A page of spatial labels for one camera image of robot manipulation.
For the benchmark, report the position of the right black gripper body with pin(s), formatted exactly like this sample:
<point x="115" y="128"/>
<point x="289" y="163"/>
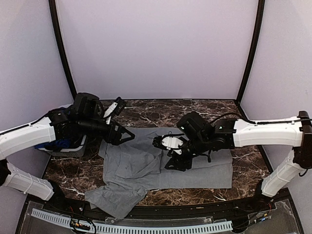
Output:
<point x="187" y="162"/>

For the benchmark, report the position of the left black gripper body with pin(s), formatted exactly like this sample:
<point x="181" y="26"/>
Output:
<point x="110" y="138"/>

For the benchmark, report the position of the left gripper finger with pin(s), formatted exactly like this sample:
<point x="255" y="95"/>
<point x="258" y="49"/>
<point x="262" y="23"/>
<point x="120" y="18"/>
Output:
<point x="126" y="139"/>
<point x="126" y="133"/>

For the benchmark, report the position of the grey button shirt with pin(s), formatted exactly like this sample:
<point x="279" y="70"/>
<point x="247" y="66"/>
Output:
<point x="133" y="168"/>

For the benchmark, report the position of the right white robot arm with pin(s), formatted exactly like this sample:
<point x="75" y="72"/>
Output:
<point x="200" y="138"/>

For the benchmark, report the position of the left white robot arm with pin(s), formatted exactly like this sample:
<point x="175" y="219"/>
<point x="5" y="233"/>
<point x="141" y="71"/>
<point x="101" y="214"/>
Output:
<point x="85" y="117"/>

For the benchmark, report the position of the grey laundry basket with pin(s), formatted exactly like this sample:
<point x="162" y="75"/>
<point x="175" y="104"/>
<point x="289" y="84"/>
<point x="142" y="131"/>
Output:
<point x="73" y="151"/>

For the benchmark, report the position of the blue printed t-shirt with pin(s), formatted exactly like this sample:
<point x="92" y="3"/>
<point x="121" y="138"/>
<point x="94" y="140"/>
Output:
<point x="58" y="119"/>

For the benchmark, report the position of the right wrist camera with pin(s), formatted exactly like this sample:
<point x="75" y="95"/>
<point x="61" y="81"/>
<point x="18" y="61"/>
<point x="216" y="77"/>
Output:
<point x="171" y="143"/>

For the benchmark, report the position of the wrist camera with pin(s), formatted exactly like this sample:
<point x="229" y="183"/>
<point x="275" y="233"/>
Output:
<point x="115" y="108"/>
<point x="171" y="143"/>

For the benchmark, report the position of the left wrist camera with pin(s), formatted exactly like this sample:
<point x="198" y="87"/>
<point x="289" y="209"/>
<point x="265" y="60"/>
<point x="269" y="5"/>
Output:
<point x="115" y="108"/>

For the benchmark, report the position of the black curved front rail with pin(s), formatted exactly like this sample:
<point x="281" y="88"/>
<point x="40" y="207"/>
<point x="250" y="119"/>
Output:
<point x="235" y="203"/>

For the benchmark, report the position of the white slotted cable duct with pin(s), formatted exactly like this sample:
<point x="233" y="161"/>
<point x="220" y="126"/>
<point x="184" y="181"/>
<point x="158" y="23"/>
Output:
<point x="132" y="226"/>

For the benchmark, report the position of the left black frame post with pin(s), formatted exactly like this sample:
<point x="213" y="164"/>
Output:
<point x="61" y="47"/>

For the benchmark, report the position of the black frame post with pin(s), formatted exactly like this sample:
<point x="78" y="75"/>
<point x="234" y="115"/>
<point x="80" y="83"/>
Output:
<point x="252" y="51"/>
<point x="61" y="47"/>

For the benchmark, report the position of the right black frame post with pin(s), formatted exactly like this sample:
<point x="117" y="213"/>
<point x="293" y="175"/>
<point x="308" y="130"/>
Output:
<point x="252" y="51"/>

